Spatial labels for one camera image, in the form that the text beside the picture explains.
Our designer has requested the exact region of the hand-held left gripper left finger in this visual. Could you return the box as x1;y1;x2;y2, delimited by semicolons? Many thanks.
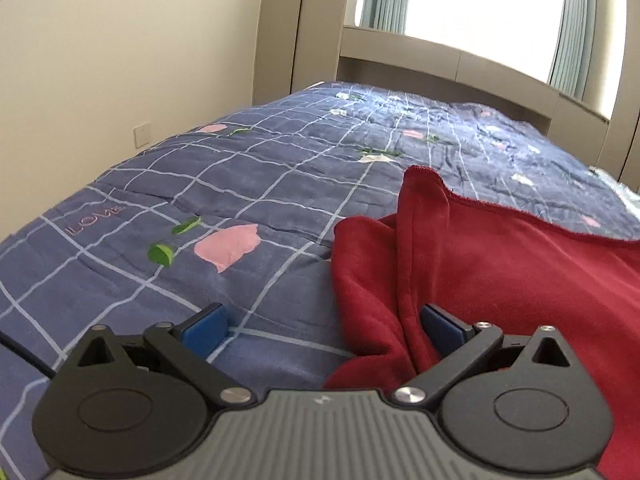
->
56;303;257;407

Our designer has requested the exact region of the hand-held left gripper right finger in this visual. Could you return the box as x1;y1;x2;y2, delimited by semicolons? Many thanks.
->
391;303;590;406

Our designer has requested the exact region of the red long-sleeve shirt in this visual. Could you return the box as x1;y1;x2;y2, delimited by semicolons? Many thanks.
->
324;165;640;480

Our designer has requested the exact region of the blue checked floral quilt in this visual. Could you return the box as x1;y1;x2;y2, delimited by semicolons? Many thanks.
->
0;81;640;467

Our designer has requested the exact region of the beige wardrobe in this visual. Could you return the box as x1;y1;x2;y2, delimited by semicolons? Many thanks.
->
597;105;640;187
251;0;352;107

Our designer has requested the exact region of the beige wooden headboard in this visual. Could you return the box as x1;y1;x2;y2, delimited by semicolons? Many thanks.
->
336;25;613;139

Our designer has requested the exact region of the window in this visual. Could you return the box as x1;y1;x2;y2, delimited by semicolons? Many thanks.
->
410;0;569;84

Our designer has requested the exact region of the black cable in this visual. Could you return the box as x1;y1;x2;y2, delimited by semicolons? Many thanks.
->
0;331;57;379

